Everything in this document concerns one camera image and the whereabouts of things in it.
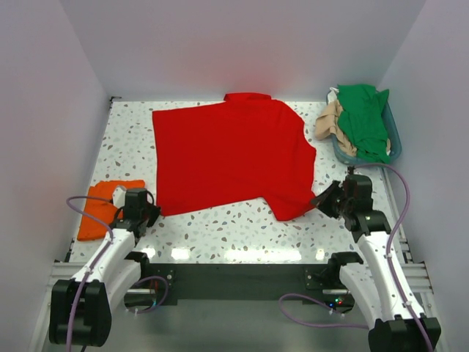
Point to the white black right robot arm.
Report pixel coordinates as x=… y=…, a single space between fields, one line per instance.
x=373 y=275

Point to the folded orange t shirt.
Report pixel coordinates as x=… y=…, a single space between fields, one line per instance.
x=89 y=229

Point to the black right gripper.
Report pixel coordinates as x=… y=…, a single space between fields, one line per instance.
x=321 y=202

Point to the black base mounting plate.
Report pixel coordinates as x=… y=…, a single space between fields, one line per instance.
x=238 y=282

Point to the blue laundry basket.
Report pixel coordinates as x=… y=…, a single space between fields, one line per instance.
x=393 y=135

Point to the red t shirt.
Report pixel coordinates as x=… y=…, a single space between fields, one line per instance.
x=248 y=146

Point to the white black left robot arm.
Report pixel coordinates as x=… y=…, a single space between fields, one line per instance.
x=82 y=306

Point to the beige t shirt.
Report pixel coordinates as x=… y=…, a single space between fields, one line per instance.
x=327 y=124

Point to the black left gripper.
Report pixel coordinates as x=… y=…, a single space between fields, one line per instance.
x=154 y=214

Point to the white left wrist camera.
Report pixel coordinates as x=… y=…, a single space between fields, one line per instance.
x=118 y=196

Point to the white cloth in basket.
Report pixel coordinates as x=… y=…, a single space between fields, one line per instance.
x=332 y=95

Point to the green t shirt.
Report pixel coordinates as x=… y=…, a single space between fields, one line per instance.
x=361 y=120

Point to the aluminium frame rail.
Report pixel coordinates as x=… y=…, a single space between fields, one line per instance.
x=416 y=275

